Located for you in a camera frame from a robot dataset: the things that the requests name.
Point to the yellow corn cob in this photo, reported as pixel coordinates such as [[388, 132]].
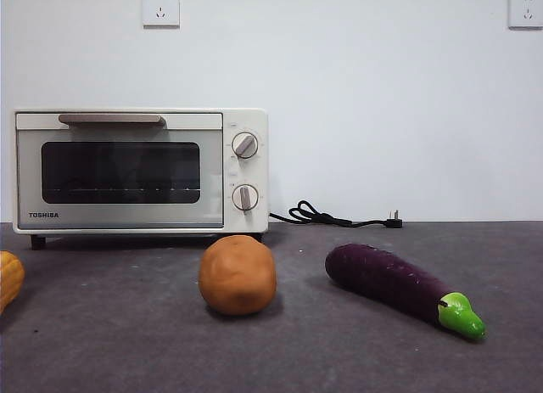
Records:
[[9, 282]]

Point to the white Toshiba toaster oven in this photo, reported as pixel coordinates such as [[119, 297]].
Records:
[[242, 172]]

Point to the round temperature knob on oven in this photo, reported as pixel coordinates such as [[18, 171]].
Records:
[[245, 145]]

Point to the purple eggplant with green cap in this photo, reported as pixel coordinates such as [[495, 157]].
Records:
[[382, 278]]

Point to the round timer knob on oven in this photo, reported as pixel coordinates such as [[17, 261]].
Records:
[[244, 196]]

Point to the brown potato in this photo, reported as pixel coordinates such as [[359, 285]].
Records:
[[237, 278]]

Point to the white wall socket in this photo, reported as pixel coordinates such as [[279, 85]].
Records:
[[160, 9], [526, 9]]

